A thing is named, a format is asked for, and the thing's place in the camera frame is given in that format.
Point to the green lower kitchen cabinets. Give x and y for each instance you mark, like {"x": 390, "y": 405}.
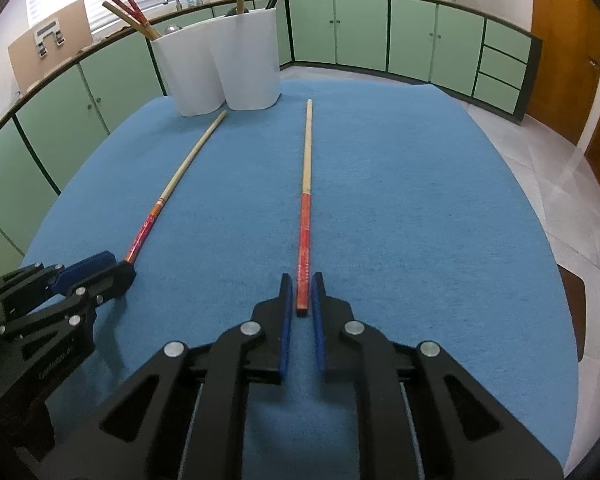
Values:
{"x": 49, "y": 133}

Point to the wooden chair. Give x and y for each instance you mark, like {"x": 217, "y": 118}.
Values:
{"x": 575, "y": 293}

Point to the bamboo chopstick in left cup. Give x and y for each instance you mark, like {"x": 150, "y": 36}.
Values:
{"x": 143, "y": 29}

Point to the cardboard board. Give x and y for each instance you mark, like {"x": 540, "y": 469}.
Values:
{"x": 50, "y": 43}

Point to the white utensil cup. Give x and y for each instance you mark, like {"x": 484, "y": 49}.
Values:
{"x": 245, "y": 51}
{"x": 187, "y": 65}

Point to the metal spoon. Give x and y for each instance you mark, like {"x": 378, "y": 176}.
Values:
{"x": 172, "y": 28}

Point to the wooden door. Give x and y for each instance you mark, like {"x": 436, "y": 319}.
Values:
{"x": 569, "y": 67}

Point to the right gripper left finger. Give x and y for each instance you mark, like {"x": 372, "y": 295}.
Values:
{"x": 182, "y": 414}

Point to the white left utensil cup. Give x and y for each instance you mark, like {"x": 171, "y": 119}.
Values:
{"x": 187, "y": 65}

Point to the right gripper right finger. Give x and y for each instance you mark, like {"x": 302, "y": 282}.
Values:
{"x": 421, "y": 415}

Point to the blue table cloth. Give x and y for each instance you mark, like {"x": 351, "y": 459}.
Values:
{"x": 417, "y": 222}

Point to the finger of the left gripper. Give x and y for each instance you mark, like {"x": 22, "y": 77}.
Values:
{"x": 98, "y": 278}
{"x": 23, "y": 290}

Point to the red bamboo chopstick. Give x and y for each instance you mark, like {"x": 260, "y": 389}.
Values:
{"x": 124, "y": 7}
{"x": 303, "y": 270}
{"x": 136, "y": 8}
{"x": 141, "y": 236}

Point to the white right utensil cup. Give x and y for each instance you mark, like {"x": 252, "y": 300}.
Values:
{"x": 245, "y": 51}

